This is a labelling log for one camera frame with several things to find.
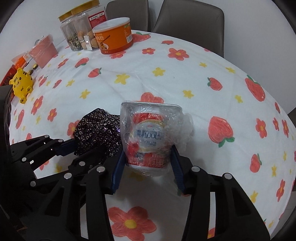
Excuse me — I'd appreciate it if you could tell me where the clear jar rear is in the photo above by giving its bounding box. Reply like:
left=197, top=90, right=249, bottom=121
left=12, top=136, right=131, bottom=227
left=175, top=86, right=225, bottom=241
left=58, top=11, right=83, bottom=51

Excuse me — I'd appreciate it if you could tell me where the grey chair right far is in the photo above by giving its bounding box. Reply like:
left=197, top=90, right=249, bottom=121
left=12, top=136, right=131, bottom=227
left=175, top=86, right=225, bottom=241
left=106, top=0, right=149, bottom=31

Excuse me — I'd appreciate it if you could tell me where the plastic yogurt cup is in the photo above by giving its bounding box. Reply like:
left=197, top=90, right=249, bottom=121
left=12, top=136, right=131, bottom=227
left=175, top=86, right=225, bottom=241
left=120, top=101, right=194, bottom=176

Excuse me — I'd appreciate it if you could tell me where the red gift box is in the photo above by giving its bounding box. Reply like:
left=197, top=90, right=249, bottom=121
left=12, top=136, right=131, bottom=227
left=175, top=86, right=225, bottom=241
left=1, top=65, right=16, bottom=86

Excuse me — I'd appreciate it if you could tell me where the grey chair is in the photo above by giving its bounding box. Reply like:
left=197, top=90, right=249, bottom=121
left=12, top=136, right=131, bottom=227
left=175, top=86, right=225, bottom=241
left=106, top=0, right=149, bottom=31
left=152, top=0, right=225, bottom=57

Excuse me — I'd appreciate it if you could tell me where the floral strawberry tablecloth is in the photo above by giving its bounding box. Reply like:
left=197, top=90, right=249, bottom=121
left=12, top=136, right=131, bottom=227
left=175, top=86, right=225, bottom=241
left=10, top=32, right=295, bottom=240

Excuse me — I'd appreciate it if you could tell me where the purple patterned wrapper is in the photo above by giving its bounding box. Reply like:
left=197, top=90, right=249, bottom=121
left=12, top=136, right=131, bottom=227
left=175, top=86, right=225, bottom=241
left=73, top=108, right=121, bottom=157

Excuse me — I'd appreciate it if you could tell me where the orange white small box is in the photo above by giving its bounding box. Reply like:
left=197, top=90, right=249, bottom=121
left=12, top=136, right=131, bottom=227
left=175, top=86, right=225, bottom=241
left=11, top=52, right=32, bottom=70

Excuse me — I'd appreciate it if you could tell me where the grey chair right near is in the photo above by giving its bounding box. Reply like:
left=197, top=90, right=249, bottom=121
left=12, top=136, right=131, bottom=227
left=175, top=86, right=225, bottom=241
left=152, top=0, right=225, bottom=57

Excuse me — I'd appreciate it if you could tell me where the yellow tiger toy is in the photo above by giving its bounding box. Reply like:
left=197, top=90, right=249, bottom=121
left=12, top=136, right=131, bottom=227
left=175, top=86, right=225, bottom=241
left=9, top=68, right=33, bottom=104

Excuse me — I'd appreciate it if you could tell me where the pink round box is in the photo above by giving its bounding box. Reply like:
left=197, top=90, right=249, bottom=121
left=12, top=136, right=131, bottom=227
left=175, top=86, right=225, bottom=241
left=29, top=35, right=58, bottom=68

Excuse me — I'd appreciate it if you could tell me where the clear jar red label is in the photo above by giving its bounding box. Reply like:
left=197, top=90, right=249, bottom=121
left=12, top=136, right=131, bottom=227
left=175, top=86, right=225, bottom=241
left=71, top=0, right=107, bottom=51

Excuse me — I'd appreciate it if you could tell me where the orange snack tub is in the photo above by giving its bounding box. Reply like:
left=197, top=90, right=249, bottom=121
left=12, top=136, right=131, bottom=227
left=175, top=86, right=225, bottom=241
left=92, top=17, right=133, bottom=55

